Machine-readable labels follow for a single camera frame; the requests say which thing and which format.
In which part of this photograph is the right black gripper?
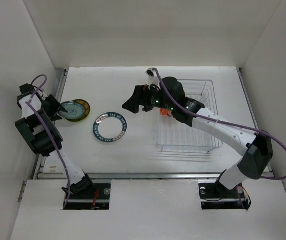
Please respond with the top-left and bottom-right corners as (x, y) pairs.
(122, 82), (175, 114)

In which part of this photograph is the dark green plate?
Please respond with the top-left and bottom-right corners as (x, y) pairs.
(58, 101), (86, 121)

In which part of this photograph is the yellow brown patterned plate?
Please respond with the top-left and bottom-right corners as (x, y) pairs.
(69, 99), (91, 122)

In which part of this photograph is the white plate grey rim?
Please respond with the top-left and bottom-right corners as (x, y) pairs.
(92, 112), (128, 143)

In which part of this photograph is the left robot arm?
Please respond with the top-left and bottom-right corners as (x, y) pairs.
(15, 83), (97, 199)

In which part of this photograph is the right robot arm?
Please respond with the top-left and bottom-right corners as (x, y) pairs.
(122, 77), (273, 197)

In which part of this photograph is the orange plate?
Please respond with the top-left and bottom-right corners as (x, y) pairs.
(160, 108), (169, 116)

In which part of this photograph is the white wire dish rack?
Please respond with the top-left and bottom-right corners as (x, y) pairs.
(155, 79), (224, 154)

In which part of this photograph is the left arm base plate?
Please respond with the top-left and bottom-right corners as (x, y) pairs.
(63, 180), (112, 211)

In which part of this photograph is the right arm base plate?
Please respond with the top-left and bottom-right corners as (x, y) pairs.
(198, 182), (252, 211)

